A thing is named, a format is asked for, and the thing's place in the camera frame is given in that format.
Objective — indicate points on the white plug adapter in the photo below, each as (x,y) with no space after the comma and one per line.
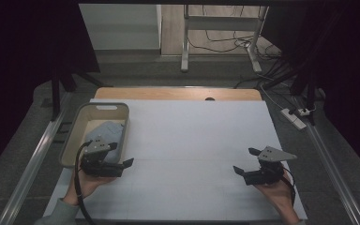
(305,111)

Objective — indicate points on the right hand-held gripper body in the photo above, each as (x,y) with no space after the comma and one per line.
(272,153)

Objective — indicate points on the black metal stand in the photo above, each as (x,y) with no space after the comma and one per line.
(55,93)

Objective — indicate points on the white cabinet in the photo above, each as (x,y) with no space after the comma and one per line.
(118,26)

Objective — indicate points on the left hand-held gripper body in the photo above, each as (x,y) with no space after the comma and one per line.
(97,146)

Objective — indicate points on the person's right hand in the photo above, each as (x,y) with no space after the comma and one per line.
(279,195)

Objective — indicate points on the white power strip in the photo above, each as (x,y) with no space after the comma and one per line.
(293,119)

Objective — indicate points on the grey plastic basket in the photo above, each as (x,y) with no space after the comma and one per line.
(75,134)

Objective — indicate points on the aluminium floor rail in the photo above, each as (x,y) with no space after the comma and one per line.
(31,168)
(334,168)

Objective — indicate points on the wooden table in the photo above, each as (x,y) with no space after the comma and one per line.
(168,93)

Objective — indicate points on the dark curtain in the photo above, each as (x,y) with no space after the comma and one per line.
(22,62)
(340,56)

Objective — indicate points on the light blue cloth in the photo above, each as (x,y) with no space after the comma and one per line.
(107,131)

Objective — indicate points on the black table grommet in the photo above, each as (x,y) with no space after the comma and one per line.
(209,99)

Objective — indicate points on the person's left hand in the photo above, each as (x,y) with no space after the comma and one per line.
(87,186)

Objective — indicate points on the white table mat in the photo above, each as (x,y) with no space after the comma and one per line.
(187,150)

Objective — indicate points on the white metal desk frame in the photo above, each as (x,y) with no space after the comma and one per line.
(185,47)

